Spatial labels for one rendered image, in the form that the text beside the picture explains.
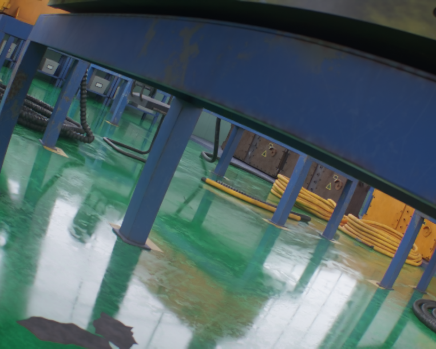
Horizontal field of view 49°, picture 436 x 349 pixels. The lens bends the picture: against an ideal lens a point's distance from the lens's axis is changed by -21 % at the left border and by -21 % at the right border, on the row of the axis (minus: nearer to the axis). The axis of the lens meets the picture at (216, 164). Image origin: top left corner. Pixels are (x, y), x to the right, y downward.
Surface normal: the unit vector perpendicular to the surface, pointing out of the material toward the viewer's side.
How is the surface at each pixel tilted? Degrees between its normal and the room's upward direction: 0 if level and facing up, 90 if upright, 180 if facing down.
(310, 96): 90
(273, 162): 90
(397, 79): 90
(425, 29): 90
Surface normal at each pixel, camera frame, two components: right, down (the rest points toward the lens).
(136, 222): 0.52, 0.29
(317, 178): -0.74, -0.29
